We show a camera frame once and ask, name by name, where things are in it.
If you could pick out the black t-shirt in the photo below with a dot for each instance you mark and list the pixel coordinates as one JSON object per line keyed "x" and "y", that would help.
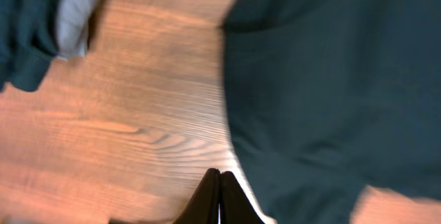
{"x": 325, "y": 97}

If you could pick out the black folded garment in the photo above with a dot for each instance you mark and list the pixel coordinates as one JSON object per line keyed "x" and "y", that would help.
{"x": 28, "y": 43}

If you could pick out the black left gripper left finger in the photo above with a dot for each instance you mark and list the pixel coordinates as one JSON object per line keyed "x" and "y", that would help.
{"x": 203, "y": 207}

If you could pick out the grey folded garment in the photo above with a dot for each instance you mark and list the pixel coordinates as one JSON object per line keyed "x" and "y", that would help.
{"x": 72, "y": 27}

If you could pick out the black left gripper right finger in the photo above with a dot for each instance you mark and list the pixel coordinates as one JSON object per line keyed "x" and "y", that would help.
{"x": 235, "y": 207}

